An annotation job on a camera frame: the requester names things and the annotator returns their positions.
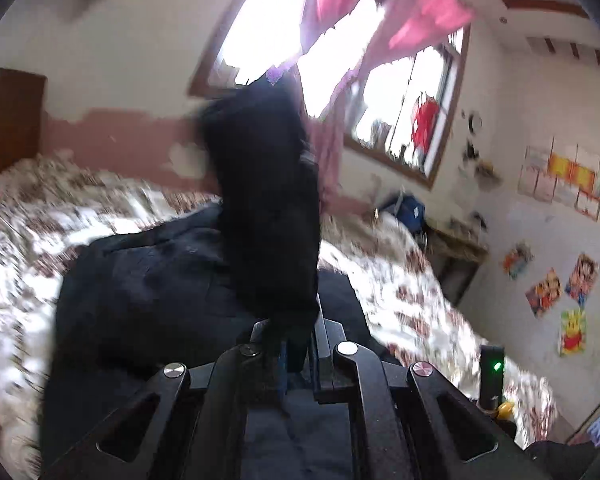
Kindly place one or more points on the dark navy padded jacket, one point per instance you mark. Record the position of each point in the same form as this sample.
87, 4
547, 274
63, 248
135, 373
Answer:
180, 285

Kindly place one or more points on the brown wooden headboard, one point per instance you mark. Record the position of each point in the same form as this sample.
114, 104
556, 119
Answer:
10, 115

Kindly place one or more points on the small wall shelf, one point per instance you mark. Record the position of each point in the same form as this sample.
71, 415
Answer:
487, 170

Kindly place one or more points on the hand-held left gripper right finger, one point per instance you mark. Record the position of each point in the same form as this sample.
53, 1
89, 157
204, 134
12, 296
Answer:
325, 360

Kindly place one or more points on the wooden framed window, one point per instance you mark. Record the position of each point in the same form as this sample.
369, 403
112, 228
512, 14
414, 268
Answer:
260, 25

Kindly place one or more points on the blue backpack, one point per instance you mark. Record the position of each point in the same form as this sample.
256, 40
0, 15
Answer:
410, 212

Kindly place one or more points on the floral bedspread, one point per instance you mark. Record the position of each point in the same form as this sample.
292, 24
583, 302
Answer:
405, 300

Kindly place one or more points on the group of wall papers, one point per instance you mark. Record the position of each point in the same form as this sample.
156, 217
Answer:
565, 170

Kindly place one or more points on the red hanging garment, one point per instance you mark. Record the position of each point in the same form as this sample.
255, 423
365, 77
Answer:
425, 122

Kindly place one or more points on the yellow cartoon wall poster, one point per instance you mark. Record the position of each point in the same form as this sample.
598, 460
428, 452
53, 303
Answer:
572, 332

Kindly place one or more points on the pink curtain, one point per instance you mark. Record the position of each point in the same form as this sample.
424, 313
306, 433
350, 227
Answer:
430, 10

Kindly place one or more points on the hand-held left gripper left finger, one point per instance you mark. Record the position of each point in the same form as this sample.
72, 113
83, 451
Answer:
282, 367

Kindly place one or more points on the round wall clock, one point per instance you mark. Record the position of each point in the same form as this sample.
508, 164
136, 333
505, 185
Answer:
476, 122

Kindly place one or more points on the small wooden desk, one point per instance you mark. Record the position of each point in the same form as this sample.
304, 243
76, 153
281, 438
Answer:
455, 252

